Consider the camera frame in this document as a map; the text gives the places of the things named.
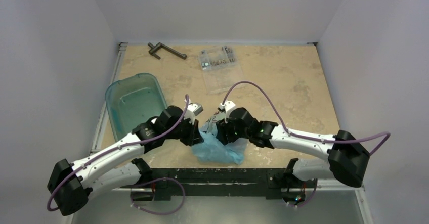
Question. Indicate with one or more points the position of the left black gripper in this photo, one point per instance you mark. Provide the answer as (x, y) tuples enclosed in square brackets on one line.
[(194, 137)]

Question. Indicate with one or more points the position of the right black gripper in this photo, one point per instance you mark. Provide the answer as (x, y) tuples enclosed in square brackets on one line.
[(222, 133)]

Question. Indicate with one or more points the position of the light blue plastic bag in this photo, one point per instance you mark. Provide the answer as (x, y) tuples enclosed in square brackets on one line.
[(212, 150)]

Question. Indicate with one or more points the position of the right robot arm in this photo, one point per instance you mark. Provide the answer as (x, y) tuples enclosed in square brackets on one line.
[(340, 156)]

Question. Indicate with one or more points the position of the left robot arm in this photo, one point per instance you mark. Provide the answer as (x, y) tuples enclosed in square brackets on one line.
[(73, 184)]

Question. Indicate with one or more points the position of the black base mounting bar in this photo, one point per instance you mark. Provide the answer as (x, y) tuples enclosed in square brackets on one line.
[(269, 183)]

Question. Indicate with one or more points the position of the clear plastic organizer box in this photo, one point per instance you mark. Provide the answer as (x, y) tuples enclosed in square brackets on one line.
[(220, 69)]

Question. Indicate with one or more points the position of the teal plastic tub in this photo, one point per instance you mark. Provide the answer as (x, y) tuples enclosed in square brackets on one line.
[(132, 101)]

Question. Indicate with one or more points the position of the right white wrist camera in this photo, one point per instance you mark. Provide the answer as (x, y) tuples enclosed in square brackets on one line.
[(226, 108)]

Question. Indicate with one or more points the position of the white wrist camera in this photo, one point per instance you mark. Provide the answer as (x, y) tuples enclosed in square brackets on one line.
[(192, 110), (226, 108)]

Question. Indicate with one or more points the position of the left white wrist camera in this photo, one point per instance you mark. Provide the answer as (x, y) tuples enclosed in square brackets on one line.
[(192, 110)]

